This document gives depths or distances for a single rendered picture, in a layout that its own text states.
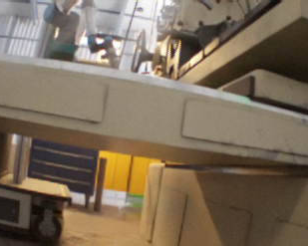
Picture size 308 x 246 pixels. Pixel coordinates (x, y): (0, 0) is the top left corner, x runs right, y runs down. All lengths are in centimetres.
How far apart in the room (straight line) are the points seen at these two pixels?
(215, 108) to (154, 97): 12
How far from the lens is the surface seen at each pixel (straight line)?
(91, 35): 245
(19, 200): 182
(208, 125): 62
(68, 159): 352
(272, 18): 69
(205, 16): 223
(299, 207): 82
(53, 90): 59
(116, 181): 469
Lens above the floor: 55
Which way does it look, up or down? 8 degrees up
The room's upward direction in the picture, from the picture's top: 8 degrees clockwise
